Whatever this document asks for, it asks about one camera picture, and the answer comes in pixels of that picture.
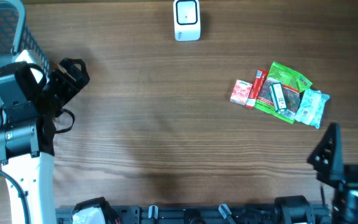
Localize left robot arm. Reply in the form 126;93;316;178
0;58;90;223

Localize dark green small box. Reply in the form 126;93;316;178
269;83;288;113

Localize red stick packet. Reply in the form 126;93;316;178
246;69;268;109

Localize red Kleenex tissue pack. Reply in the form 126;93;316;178
230;80;252;106

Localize white barcode scanner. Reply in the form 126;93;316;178
173;0;201;42

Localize pale teal wipes packet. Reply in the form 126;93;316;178
294;89;330;129

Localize green snack bag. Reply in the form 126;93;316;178
254;62;313;124

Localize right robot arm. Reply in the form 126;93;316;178
275;123;358;223

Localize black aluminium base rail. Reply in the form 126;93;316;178
56;204;332;224

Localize black left camera cable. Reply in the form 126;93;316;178
0;163;30;224

